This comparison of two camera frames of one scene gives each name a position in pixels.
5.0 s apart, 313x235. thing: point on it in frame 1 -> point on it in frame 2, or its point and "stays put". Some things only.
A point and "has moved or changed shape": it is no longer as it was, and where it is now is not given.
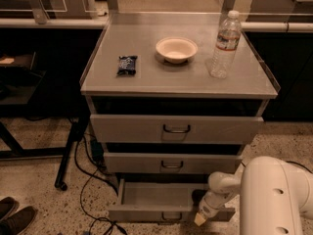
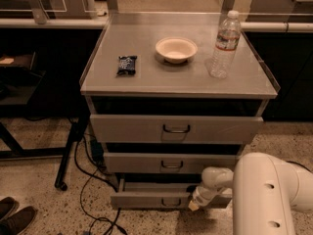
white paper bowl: [176, 50] stays put
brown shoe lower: [18, 222] stays put
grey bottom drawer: [161, 202] has moved or changed shape
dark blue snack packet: [126, 65] stays put
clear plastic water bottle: [228, 40] stays put
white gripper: [207, 209] -> [200, 195]
